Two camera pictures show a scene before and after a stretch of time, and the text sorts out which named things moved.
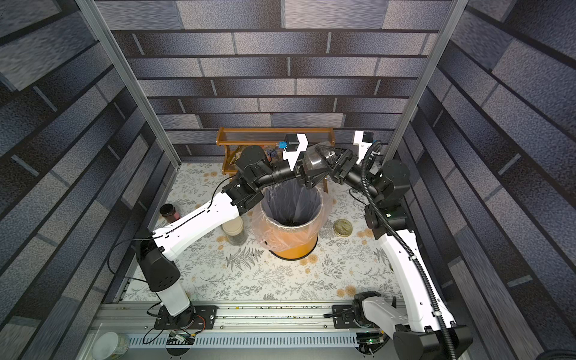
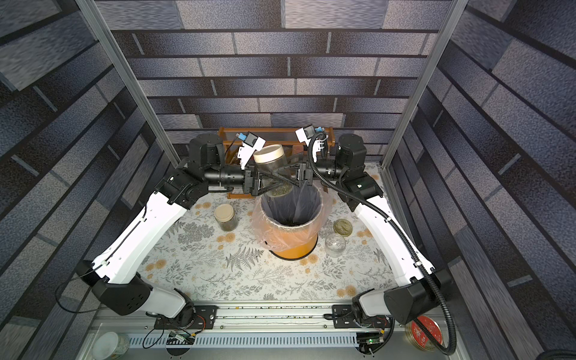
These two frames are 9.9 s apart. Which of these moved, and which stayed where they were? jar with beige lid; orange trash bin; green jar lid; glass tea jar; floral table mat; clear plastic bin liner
Moved: jar with beige lid; glass tea jar
Stayed: orange trash bin; green jar lid; clear plastic bin liner; floral table mat
